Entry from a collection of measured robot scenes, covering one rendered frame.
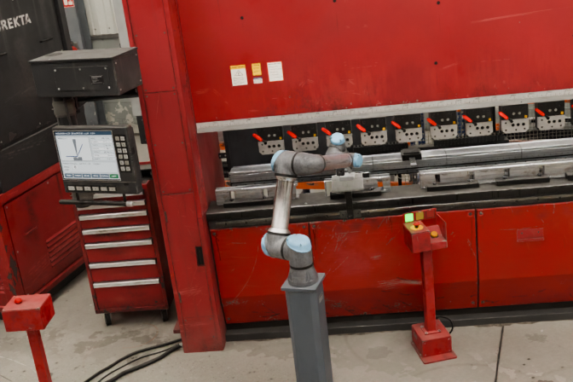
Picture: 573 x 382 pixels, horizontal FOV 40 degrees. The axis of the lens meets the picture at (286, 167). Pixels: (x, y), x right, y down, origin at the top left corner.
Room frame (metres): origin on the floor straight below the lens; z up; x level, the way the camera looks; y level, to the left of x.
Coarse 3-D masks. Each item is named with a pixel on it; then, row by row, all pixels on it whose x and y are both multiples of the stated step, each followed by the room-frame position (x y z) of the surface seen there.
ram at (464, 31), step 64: (192, 0) 4.44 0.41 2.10; (256, 0) 4.40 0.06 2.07; (320, 0) 4.37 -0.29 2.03; (384, 0) 4.33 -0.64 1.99; (448, 0) 4.29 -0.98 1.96; (512, 0) 4.26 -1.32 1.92; (192, 64) 4.44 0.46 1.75; (320, 64) 4.37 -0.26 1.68; (384, 64) 4.33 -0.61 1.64; (448, 64) 4.30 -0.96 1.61; (512, 64) 4.26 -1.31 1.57
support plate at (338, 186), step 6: (360, 174) 4.35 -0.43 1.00; (336, 180) 4.30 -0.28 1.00; (354, 180) 4.26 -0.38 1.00; (360, 180) 4.25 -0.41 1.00; (336, 186) 4.20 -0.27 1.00; (342, 186) 4.19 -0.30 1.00; (348, 186) 4.18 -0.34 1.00; (354, 186) 4.17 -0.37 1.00; (360, 186) 4.15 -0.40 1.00; (336, 192) 4.13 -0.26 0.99
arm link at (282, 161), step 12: (276, 156) 3.73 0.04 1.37; (288, 156) 3.69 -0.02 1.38; (276, 168) 3.70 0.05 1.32; (288, 168) 3.66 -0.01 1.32; (288, 180) 3.67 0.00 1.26; (276, 192) 3.67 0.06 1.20; (288, 192) 3.66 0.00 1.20; (276, 204) 3.65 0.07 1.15; (288, 204) 3.65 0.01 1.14; (276, 216) 3.62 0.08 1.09; (288, 216) 3.64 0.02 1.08; (276, 228) 3.60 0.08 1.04; (264, 240) 3.60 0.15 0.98; (276, 240) 3.56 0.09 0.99; (264, 252) 3.59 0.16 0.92; (276, 252) 3.54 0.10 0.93
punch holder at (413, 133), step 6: (402, 114) 4.32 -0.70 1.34; (408, 114) 4.32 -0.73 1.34; (414, 114) 4.31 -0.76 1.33; (420, 114) 4.31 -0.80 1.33; (396, 120) 4.32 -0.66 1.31; (402, 120) 4.32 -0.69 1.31; (408, 120) 4.32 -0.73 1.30; (414, 120) 4.31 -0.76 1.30; (420, 120) 4.31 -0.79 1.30; (402, 126) 4.32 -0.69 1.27; (408, 126) 4.32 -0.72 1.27; (414, 126) 4.31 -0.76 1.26; (420, 126) 4.31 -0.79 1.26; (396, 132) 4.32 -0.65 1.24; (402, 132) 4.32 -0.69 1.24; (408, 132) 4.32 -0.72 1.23; (414, 132) 4.31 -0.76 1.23; (420, 132) 4.31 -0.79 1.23; (396, 138) 4.32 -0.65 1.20; (402, 138) 4.32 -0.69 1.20; (408, 138) 4.32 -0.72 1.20; (414, 138) 4.31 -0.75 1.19; (420, 138) 4.31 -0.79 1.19
